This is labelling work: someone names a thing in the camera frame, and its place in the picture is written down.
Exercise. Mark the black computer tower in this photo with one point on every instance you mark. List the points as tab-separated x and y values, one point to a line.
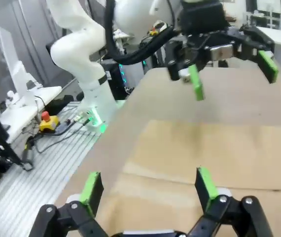
120	79

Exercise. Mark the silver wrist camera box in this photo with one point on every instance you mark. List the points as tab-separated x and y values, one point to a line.
221	52

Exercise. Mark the white background table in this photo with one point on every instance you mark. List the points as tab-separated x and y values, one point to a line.
278	35

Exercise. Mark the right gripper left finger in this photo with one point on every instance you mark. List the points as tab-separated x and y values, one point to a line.
92	192

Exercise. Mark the yellow emergency stop button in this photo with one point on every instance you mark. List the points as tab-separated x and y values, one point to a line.
49	122

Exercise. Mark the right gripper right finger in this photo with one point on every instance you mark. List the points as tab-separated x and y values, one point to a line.
205	190

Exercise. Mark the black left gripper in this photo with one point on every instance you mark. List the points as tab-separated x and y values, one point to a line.
202	22

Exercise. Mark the small yellow red pendant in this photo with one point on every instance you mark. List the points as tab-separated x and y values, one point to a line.
156	27

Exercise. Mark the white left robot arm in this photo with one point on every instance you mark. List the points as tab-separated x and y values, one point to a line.
91	61

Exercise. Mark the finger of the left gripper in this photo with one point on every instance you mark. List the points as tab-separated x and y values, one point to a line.
268	65

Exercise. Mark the flat brown cardboard box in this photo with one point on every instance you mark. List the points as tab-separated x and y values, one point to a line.
204	153

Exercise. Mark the black tripod stand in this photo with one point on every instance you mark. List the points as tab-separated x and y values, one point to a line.
3	145

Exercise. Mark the black bag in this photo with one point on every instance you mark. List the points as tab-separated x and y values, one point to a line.
59	103

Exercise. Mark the white side desk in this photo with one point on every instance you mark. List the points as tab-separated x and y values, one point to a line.
19	111

